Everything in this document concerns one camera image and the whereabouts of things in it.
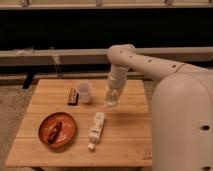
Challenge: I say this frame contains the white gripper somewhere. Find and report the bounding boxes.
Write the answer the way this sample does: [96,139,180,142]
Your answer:
[106,75,126,106]

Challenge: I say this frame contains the white eraser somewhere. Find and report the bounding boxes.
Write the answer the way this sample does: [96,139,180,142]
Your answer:
[109,90,117,107]

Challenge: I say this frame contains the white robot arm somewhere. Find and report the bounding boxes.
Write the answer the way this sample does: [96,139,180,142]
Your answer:
[106,44,213,171]

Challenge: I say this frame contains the white ceramic cup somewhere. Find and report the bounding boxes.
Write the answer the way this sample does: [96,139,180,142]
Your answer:
[76,81,92,103]

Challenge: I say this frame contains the brown chocolate bar box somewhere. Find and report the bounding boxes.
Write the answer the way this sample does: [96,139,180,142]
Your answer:
[68,88,79,105]

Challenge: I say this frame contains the white squeeze tube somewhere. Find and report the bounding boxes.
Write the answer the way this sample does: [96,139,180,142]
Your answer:
[88,112,105,151]

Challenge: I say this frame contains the wooden table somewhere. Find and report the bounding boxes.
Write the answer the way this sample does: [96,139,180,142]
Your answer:
[6,79,152,168]

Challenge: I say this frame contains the orange round plate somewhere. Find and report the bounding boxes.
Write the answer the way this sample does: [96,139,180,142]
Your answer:
[38,112,77,148]

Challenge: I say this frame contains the dark red object on plate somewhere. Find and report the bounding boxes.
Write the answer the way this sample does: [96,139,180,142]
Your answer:
[47,122,62,144]

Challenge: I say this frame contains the long metal rail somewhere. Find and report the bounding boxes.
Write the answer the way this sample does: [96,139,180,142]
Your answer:
[0,47,213,67]

